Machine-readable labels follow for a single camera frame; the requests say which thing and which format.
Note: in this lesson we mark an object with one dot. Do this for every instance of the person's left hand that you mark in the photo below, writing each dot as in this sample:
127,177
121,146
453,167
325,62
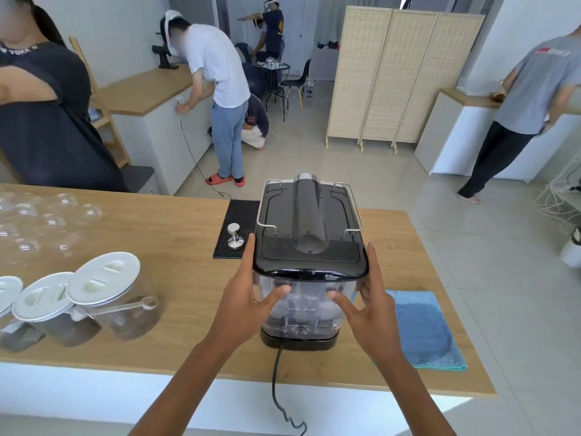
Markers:
238,308

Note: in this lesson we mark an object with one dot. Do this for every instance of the person's right hand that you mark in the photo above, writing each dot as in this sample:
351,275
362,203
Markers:
376,322

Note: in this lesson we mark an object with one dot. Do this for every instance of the clear plastic water tank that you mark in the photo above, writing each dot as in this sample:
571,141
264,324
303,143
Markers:
302,311

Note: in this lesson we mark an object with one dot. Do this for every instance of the black espresso machine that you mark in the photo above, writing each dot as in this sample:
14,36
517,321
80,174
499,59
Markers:
308,231

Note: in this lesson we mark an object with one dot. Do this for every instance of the metal coffee tamper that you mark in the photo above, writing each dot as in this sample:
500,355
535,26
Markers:
234,236

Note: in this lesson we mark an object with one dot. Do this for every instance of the blue cloth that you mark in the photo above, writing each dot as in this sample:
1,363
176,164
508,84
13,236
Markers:
424,331

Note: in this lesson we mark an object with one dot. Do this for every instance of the black rubber bar mat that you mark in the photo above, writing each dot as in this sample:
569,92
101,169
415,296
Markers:
227,213

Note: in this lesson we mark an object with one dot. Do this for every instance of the clear plastic scoop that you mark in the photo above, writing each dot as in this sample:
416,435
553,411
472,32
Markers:
122,306

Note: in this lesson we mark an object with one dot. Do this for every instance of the glass jar with white lid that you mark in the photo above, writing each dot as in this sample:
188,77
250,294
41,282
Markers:
113,286
45,299
9,295

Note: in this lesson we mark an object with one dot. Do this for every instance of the white cabinet with wooden top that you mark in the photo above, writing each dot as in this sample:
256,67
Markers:
150,127

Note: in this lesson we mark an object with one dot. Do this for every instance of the white waste bin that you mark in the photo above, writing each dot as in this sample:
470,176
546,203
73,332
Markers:
572,251

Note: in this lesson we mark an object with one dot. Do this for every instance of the group of clear glass cups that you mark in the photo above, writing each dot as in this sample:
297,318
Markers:
41,222

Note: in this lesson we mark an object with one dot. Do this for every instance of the wooden ladder shelf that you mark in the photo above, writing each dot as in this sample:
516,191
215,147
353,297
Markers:
106,122

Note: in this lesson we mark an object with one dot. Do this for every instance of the black chair with wooden legs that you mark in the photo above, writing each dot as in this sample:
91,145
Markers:
297,83

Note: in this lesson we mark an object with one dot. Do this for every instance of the black round table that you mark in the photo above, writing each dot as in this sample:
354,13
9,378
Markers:
272,68

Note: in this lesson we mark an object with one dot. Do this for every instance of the bamboo folding screen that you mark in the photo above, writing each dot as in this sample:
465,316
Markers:
399,77

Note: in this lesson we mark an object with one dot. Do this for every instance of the white headset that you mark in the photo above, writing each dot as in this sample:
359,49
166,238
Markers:
171,33

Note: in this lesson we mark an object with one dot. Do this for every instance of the grey curtains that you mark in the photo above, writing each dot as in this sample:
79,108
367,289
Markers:
331,18

